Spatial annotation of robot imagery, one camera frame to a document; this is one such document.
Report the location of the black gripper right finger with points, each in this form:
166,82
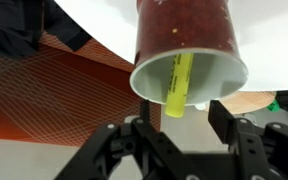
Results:
260,153

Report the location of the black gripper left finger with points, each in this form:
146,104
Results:
150,153

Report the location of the yellow marker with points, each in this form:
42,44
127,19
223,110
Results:
178,86

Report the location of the red mug white inside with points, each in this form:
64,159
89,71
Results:
184,26

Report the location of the green plastic bag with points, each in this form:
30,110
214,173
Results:
274,106

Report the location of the red mesh placemat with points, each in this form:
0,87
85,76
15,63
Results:
50,100

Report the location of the black jacket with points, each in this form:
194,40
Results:
10,23

